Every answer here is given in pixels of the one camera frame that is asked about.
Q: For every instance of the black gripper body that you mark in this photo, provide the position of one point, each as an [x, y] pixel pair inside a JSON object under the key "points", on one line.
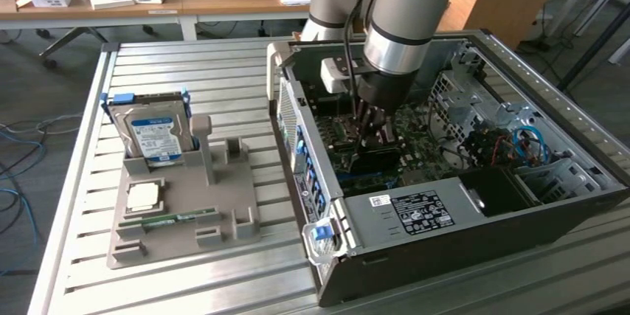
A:
{"points": [[386, 90]]}

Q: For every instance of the CPU socket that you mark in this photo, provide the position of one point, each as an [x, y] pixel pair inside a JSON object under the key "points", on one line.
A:
{"points": [[345, 127]]}

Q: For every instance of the metal disk bay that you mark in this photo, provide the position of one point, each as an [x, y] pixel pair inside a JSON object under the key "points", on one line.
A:
{"points": [[570, 175]]}

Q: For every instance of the green motherboard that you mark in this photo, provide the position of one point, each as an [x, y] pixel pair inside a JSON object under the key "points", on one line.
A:
{"points": [[423, 145]]}

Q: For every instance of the wooden desk white frame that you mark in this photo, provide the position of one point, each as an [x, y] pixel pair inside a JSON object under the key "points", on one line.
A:
{"points": [[59, 12]]}

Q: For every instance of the grey castor table leg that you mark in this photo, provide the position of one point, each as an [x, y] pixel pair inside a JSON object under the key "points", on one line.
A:
{"points": [[62, 44]]}

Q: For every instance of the green RAM stick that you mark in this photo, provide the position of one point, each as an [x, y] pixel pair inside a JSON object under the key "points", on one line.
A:
{"points": [[162, 219]]}

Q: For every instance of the low-profile graphics card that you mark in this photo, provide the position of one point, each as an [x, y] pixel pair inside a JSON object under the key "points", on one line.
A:
{"points": [[379, 160]]}

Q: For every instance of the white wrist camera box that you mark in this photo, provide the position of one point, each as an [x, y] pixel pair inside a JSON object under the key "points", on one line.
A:
{"points": [[334, 75]]}

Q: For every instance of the grey power supply unit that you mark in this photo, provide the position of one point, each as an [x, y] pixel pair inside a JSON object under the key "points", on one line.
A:
{"points": [[374, 226]]}

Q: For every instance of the open black PC case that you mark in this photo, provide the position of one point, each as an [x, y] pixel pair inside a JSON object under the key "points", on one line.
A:
{"points": [[491, 241]]}

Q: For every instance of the white power socket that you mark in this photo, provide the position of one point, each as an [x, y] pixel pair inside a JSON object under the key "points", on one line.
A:
{"points": [[545, 16]]}

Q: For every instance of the grey plastic parts rack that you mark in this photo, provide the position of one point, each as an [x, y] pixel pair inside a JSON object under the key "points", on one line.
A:
{"points": [[187, 189]]}

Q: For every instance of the black slanted pole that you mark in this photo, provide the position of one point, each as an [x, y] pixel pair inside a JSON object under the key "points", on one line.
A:
{"points": [[595, 53]]}

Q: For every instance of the hard disk with blue caddy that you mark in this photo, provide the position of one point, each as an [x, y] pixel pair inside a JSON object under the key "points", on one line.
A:
{"points": [[152, 134]]}

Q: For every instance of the blue case latch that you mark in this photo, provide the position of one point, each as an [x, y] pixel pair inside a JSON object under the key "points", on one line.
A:
{"points": [[322, 233]]}

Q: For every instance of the silver CPU chip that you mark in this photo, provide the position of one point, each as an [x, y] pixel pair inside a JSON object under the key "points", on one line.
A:
{"points": [[142, 197]]}

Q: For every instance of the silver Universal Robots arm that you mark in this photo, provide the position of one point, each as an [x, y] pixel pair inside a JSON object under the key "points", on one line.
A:
{"points": [[409, 16]]}

